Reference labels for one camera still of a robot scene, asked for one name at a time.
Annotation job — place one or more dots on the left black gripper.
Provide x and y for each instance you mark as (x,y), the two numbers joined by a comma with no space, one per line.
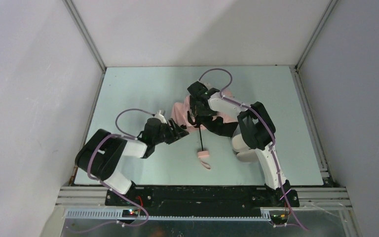
(172,132)

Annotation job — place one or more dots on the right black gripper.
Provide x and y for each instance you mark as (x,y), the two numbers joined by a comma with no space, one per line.
(198,113)

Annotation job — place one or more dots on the pink folding umbrella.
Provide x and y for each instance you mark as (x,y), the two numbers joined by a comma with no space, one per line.
(222,124)

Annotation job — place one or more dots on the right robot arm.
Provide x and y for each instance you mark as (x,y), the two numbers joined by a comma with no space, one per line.
(250,128)

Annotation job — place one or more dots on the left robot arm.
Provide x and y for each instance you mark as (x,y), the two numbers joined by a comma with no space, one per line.
(100,156)

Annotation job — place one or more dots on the white oval storage case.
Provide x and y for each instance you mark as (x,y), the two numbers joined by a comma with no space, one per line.
(243,152)

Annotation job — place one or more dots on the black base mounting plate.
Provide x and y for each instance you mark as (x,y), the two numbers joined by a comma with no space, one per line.
(204,201)

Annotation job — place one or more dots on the left controller board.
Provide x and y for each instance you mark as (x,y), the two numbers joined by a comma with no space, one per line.
(130,213)

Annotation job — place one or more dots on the controller board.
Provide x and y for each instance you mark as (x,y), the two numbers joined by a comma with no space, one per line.
(279,220)
(130,213)

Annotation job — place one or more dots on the right controller board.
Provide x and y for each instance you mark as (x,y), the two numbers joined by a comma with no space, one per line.
(279,220)

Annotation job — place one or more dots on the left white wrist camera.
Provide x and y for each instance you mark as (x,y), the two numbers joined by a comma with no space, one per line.
(160,116)

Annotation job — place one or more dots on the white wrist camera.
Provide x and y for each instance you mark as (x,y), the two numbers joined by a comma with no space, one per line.
(207,86)
(160,116)

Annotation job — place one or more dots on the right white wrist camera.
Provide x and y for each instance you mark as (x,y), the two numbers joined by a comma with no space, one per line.
(207,86)

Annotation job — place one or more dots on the aluminium frame rail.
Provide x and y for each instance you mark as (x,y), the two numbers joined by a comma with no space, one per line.
(89,203)

